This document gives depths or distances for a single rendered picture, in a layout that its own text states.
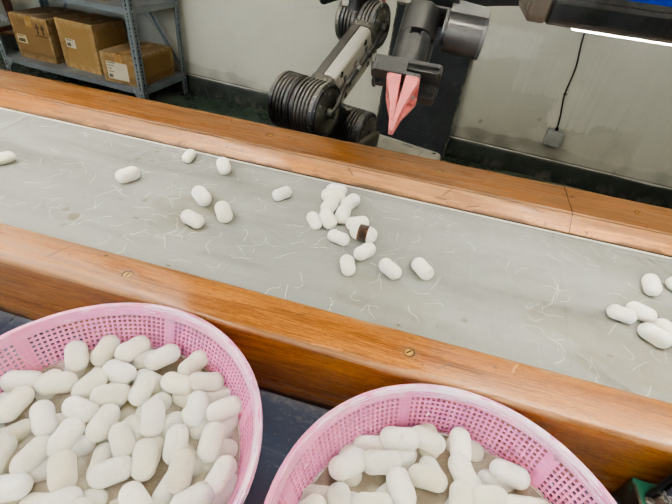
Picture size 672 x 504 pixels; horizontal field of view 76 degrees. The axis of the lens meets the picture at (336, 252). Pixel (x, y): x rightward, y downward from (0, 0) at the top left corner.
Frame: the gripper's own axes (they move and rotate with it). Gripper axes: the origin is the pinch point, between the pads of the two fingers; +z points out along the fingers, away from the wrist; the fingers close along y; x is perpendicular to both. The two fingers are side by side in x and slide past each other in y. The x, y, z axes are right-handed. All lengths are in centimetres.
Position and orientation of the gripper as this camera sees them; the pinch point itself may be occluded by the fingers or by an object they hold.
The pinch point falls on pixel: (391, 127)
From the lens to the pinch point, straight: 65.9
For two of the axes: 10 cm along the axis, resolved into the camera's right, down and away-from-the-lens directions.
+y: 9.6, 2.4, -1.4
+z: -2.7, 9.5, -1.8
